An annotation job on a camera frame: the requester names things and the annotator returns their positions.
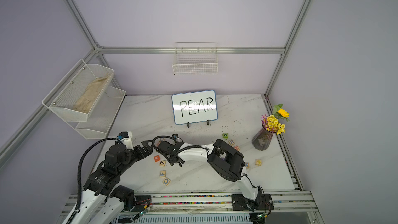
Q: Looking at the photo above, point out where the yellow flower bouquet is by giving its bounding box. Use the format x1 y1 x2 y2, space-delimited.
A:
261 104 290 135

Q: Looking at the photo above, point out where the dark glass vase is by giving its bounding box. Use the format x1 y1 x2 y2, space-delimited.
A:
252 126 274 151

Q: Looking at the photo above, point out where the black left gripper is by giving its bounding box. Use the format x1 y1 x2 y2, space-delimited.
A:
119 140 154 175

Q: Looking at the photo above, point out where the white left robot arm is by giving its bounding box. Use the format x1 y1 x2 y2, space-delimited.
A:
64 132 153 224

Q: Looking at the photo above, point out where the wooden block blue O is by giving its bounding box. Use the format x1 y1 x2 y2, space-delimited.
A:
162 177 171 186

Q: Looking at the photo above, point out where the wooden block purple 7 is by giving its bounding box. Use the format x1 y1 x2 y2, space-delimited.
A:
159 160 167 167

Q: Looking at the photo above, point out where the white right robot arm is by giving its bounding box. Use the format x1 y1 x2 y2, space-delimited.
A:
155 140 263 211

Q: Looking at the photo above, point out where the orange block white B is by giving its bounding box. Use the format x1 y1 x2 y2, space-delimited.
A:
154 155 161 162

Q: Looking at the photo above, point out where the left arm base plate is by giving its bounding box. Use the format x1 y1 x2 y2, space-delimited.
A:
131 195 152 213

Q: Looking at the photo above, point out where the white wire wall basket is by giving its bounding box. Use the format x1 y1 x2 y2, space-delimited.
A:
172 42 219 76

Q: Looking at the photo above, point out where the white two-tier mesh shelf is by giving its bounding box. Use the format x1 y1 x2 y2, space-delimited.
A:
42 60 125 140

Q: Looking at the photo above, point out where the beige cloth in shelf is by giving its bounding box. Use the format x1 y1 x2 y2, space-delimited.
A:
73 76 109 114

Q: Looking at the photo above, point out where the blue framed whiteboard PEAR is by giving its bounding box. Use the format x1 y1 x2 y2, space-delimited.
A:
171 90 218 125

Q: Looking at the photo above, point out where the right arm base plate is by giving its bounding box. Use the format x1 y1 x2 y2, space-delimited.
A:
231 194 274 212

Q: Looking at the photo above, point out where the black corrugated cable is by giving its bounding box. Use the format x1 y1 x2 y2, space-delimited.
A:
65 137 118 224

